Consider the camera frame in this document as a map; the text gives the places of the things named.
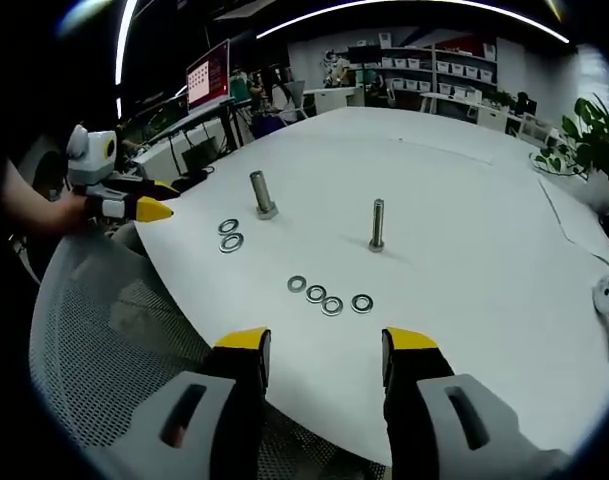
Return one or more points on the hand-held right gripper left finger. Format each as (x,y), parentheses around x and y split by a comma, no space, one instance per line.
(199,425)

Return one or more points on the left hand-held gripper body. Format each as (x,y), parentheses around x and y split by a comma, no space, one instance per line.
(89,157)

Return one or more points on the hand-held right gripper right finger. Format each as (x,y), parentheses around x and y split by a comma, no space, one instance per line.
(449,425)

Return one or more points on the large steel washer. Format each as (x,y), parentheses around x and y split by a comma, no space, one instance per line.
(231,243)
(228,226)

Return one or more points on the thick threaded steel stud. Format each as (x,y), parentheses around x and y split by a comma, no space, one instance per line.
(261,197)

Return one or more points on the small steel washer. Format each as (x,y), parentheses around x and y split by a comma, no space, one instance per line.
(315,293)
(332,305)
(297,284)
(362,303)

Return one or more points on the thin threaded steel stud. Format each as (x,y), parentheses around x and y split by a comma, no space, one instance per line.
(377,225)

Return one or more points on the person's left hand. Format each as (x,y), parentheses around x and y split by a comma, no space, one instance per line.
(71,212)

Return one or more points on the black power strip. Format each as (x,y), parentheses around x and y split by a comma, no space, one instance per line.
(194,177)

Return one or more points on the grey mesh office chair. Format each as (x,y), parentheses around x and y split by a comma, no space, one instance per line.
(114,325)

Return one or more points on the curved ceiling light strip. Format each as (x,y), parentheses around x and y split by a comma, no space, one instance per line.
(414,12)
(125,40)

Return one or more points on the computer monitor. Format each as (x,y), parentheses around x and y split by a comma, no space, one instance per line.
(208,75)

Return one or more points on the white plastic chair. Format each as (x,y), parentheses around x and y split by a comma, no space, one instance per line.
(293,97)

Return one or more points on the storage shelf with white bins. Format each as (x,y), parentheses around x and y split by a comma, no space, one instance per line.
(439,67)

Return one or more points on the green potted plant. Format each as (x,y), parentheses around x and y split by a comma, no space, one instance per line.
(591,135)

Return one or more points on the black frame desk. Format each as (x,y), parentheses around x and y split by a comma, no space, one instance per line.
(199,120)

